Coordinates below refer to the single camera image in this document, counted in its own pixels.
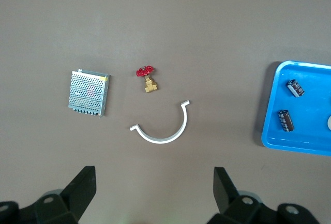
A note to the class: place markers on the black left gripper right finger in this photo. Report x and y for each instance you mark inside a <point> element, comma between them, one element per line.
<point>232,206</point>

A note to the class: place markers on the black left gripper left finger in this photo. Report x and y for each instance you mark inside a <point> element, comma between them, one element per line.
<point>77,198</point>

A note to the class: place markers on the blue desk bell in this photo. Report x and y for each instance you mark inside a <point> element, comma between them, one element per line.
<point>329,123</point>

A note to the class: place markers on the blue plastic tray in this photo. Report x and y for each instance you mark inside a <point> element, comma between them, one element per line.
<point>313,105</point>

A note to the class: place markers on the white curved plastic clamp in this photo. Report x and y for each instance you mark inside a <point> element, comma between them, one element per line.
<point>160,140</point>

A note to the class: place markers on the metal mesh power supply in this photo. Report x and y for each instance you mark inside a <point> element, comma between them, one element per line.
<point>88,93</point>

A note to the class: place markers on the brown table mat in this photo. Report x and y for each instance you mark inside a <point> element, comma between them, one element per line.
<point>165,27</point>

